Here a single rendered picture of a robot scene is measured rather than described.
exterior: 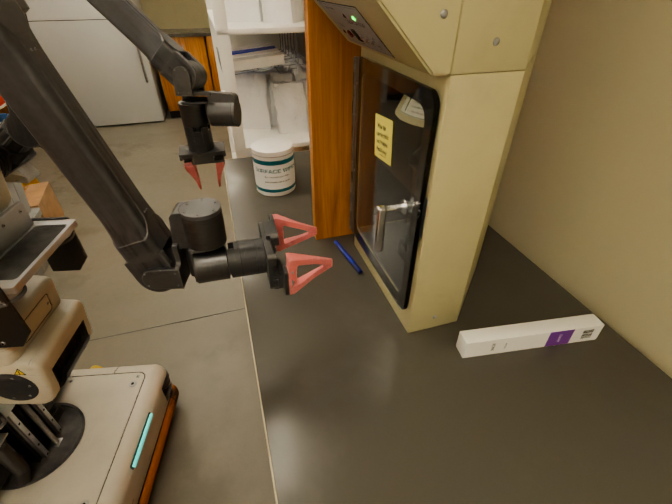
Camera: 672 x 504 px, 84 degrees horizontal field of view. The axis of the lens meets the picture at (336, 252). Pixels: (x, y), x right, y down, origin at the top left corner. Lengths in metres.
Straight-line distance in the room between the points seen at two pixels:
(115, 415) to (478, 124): 1.45
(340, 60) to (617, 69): 0.52
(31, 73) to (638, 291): 1.00
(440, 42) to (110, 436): 1.46
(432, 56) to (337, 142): 0.44
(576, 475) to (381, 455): 0.27
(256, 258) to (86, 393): 1.24
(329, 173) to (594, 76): 0.57
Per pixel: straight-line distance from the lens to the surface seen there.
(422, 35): 0.50
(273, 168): 1.19
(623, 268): 0.93
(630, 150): 0.89
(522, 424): 0.71
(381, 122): 0.69
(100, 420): 1.62
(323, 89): 0.86
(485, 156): 0.60
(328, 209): 0.96
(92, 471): 1.53
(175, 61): 0.90
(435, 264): 0.67
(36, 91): 0.55
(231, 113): 0.87
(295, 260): 0.54
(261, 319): 0.80
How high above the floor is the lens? 1.51
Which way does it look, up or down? 36 degrees down
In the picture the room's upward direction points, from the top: straight up
